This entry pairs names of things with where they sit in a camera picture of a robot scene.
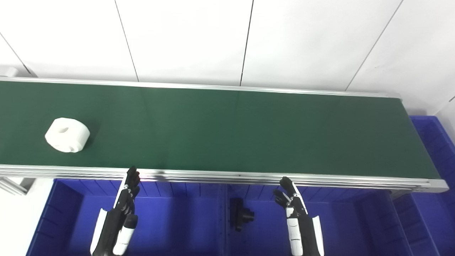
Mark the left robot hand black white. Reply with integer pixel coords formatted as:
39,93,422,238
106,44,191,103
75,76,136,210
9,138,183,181
90,166,141,256

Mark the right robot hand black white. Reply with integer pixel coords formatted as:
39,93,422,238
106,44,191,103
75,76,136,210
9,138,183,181
273,176,325,256

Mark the white round part with hole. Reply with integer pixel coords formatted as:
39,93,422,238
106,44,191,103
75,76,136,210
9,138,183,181
45,117,91,153

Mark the blue plastic bin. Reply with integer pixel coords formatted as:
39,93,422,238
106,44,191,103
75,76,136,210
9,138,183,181
391,114,455,256
26,178,229,256
224,183,414,256

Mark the black plastic part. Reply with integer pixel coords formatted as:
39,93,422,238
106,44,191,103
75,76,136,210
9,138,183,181
229,198,255,232

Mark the aluminium conveyor support leg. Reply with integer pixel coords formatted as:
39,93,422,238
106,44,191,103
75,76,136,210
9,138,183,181
0,177,36,196

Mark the green conveyor belt aluminium frame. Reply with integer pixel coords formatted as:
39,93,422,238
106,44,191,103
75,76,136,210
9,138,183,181
0,77,449,193

